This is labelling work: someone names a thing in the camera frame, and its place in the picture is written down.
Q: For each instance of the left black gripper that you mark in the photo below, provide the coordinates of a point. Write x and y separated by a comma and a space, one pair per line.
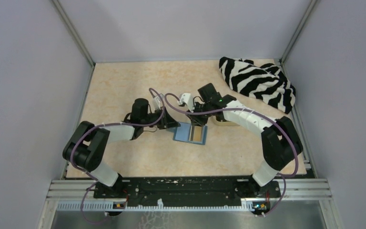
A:
166, 121

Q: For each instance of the gold credit card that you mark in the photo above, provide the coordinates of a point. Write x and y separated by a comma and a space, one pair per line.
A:
196, 134

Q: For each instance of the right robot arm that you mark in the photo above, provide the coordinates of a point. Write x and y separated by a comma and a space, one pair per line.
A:
280, 141

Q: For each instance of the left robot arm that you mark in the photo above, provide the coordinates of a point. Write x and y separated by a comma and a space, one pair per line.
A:
86, 147

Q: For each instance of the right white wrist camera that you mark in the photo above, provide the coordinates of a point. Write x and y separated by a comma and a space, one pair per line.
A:
186, 99

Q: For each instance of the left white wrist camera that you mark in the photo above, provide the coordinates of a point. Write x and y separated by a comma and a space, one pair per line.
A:
158, 102

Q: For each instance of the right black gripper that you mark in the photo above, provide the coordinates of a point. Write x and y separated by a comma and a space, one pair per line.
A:
196, 120

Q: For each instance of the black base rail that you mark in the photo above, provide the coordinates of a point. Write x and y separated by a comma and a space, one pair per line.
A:
214, 191

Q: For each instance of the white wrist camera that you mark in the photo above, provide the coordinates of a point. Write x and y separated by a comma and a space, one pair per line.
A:
186, 99
158, 102

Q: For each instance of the blue leather card holder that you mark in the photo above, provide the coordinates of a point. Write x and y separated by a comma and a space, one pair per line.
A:
182, 133

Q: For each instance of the white slotted cable duct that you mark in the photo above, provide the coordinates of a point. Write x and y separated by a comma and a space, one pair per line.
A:
110, 206

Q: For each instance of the zebra striped cloth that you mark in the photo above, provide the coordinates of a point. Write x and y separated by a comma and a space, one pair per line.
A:
266, 82

